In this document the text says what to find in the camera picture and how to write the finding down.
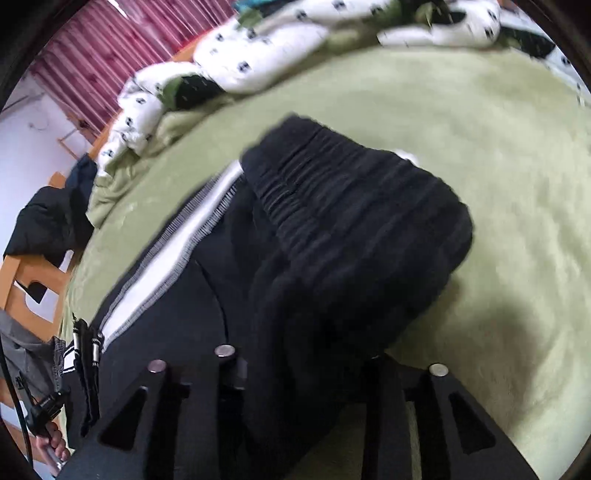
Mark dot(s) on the wooden bed frame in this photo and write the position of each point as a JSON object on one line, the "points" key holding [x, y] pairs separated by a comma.
{"points": [[27, 281]]}

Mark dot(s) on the teal patterned cushion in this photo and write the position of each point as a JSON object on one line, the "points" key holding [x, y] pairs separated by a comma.
{"points": [[251, 5]]}

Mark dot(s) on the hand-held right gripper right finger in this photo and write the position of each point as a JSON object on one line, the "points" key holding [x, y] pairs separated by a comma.
{"points": [[383, 406]]}

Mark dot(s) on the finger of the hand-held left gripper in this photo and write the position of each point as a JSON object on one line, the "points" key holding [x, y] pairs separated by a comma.
{"points": [[79, 350], [96, 364]]}

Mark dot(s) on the green fleece blanket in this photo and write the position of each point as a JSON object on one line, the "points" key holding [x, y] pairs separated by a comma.
{"points": [[508, 184]]}

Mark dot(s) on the maroon floral curtain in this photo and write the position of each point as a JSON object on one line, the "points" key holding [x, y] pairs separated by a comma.
{"points": [[115, 55]]}

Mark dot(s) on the person's left hand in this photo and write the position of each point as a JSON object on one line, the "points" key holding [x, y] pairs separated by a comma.
{"points": [[53, 445]]}

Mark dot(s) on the black pants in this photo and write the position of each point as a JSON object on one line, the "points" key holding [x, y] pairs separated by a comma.
{"points": [[346, 230]]}

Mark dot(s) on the navy garment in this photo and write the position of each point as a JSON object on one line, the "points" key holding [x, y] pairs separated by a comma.
{"points": [[83, 175]]}

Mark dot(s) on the black jacket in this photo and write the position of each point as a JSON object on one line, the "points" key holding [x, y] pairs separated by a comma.
{"points": [[41, 221]]}

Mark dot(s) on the grey garment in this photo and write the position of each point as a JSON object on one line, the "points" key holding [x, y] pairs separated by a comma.
{"points": [[23, 350]]}

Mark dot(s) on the white floral quilt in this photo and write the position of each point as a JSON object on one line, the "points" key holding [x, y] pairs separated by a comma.
{"points": [[258, 60]]}

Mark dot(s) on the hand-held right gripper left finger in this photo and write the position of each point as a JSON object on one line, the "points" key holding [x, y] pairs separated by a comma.
{"points": [[207, 392]]}

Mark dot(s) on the wooden clothes rack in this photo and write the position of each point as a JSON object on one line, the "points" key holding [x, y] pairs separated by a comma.
{"points": [[74, 138]]}

